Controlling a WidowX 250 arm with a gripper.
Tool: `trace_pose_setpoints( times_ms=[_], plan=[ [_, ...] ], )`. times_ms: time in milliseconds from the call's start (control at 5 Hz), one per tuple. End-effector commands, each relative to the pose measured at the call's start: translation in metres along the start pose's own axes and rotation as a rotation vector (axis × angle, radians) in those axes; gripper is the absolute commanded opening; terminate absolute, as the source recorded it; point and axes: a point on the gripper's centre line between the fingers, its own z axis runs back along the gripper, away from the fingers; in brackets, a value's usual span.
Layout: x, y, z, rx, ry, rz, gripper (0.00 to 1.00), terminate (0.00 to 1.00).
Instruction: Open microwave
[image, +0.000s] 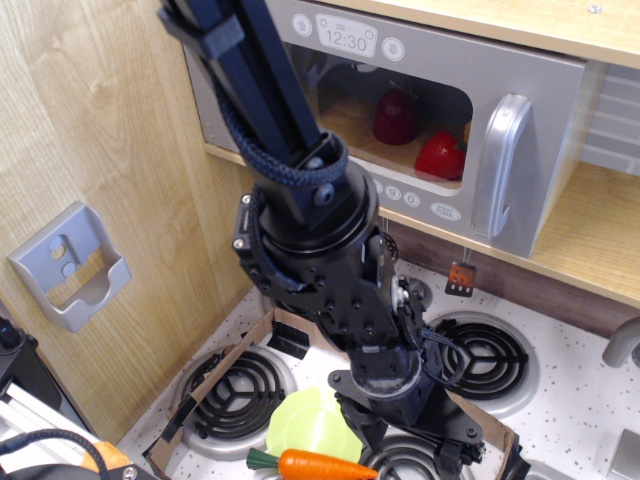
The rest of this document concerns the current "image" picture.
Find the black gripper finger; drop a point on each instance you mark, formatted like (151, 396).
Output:
(368, 427)
(450, 457)

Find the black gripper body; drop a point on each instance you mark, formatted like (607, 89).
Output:
(405, 391)

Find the silver microwave door handle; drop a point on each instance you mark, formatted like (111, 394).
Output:
(502, 134)

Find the grey toy microwave door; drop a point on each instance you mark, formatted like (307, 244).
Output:
(345, 61)

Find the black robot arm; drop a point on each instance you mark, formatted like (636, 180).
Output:
(310, 236)

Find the front right black burner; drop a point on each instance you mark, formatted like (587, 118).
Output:
(402, 457)

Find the black burner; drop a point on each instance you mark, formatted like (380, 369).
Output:
(239, 406)
(481, 361)
(402, 457)

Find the light green toy plate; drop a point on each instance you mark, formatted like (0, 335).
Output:
(311, 420)

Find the orange toy carrot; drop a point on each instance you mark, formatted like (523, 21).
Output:
(299, 464)

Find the back right black burner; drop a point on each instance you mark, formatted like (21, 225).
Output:
(481, 361)

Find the orange toy spatula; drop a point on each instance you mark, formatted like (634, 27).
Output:
(462, 276)

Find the front left black burner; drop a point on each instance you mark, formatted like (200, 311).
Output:
(239, 406)

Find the brown cardboard tray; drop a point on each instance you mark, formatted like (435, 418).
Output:
(284, 329)

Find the grey sink basin corner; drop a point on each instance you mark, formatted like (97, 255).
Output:
(625, 463)

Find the grey sink faucet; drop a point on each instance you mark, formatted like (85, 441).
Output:
(623, 345)

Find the red toy pepper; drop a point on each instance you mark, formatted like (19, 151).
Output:
(441, 157)

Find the dark red toy fruit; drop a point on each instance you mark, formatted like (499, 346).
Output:
(396, 118)

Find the black device at left edge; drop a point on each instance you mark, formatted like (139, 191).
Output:
(21, 365)

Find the grey wall phone holder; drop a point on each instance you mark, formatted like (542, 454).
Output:
(57, 252)

